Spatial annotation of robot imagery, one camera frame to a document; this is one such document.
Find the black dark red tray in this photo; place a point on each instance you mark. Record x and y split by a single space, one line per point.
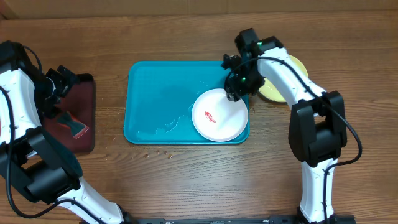
80 101

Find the pink green sponge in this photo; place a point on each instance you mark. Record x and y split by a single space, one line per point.
76 127

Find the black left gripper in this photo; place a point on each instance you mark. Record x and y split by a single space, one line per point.
66 78

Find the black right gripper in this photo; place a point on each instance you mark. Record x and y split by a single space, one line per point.
237 91

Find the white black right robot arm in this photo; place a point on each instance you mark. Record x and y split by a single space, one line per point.
317 130

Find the white plate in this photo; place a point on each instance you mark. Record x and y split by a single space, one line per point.
218 119

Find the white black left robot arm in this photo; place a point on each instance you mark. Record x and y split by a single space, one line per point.
33 162

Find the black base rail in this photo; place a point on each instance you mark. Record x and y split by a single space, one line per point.
274 219

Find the teal plastic tray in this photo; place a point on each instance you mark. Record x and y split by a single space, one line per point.
160 97

